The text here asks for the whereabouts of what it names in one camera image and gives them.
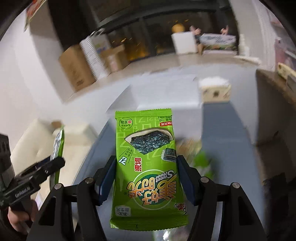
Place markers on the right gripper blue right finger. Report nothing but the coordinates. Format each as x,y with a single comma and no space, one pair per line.
202,193

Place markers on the printed landscape carton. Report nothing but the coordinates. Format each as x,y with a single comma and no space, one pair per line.
219,42

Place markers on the yellow tissue pack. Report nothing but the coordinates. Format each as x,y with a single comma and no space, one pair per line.
285,71

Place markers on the small open cardboard box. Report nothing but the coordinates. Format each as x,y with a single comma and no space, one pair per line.
115,58

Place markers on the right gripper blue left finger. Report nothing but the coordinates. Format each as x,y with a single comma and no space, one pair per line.
91,193

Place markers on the blue-grey tablecloth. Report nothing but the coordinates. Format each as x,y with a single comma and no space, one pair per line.
239,208

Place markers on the person's left hand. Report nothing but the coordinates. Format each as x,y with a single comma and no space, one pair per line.
17,219

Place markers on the large brown cardboard box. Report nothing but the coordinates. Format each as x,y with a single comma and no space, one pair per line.
76,68

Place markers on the green seaweed snack packet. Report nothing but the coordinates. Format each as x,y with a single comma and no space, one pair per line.
147,193

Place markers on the white dotted paper bag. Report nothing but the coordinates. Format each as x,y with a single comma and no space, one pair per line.
95,63

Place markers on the white foam box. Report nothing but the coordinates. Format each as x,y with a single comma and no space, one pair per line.
184,43

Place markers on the tissue box on table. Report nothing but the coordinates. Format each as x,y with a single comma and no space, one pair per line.
215,90

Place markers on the cream sofa cushion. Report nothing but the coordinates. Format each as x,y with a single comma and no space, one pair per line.
37,143

